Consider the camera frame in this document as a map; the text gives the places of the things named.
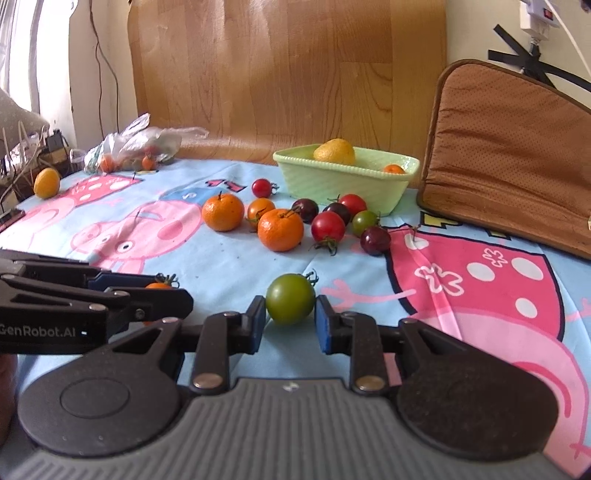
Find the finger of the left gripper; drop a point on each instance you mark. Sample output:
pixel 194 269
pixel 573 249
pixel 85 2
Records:
pixel 140 304
pixel 68 272

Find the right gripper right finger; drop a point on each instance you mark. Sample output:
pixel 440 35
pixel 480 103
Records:
pixel 453 396

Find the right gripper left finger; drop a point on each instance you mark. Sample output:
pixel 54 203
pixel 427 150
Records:
pixel 124 395

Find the small orange tomato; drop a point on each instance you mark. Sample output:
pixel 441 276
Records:
pixel 161 281

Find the large mandarin orange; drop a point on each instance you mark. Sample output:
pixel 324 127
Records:
pixel 394 169

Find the left hand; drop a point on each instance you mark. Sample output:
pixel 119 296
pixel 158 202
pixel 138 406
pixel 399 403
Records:
pixel 8 382

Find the yellow lemon at table edge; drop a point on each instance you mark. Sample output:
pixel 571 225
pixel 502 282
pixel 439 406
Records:
pixel 47 183

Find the cartoon pig tablecloth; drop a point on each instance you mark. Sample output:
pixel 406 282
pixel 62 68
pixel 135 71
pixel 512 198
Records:
pixel 523 302

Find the cluttered side table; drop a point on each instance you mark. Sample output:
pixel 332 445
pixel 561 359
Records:
pixel 28 145

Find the mandarin orange far left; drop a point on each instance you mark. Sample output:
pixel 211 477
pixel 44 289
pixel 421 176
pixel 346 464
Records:
pixel 223 212

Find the clear plastic bag of fruit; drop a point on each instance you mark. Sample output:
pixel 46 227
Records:
pixel 138 140

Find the orange tomato behind mandarins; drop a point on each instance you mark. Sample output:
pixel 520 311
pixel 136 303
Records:
pixel 256 210

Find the mandarin orange middle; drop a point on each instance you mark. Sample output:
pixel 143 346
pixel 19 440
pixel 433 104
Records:
pixel 280 230

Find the dark purple tomato front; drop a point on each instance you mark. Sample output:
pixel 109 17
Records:
pixel 375 241

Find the dark purple tomato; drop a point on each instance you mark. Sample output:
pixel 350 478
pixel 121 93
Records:
pixel 340 210
pixel 375 241
pixel 306 208

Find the red cherry tomato far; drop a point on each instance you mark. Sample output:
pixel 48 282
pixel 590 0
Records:
pixel 263 188

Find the small green tomato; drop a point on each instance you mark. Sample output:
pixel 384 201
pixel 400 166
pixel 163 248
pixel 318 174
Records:
pixel 363 220

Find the dark purple tomato left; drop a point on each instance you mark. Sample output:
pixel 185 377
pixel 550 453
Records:
pixel 306 208

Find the red tomato centre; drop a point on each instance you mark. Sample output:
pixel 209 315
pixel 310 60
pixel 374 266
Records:
pixel 328 229

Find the red tomato near basket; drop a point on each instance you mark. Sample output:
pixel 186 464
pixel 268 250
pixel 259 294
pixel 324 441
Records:
pixel 353 202

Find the light green basket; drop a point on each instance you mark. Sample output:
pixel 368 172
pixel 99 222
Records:
pixel 320 181

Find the dark purple tomato middle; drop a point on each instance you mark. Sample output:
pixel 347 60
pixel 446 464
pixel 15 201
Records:
pixel 340 210

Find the brown seat cushion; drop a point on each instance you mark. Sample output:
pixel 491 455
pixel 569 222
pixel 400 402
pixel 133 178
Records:
pixel 509 153

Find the wooden board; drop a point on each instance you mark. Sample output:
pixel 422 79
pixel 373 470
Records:
pixel 261 76

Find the yellow lemon in basket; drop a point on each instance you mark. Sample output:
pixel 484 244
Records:
pixel 335 151

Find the black tape cross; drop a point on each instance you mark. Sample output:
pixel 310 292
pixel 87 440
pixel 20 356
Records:
pixel 529 63

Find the white power strip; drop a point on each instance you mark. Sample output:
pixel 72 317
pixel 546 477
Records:
pixel 537 19

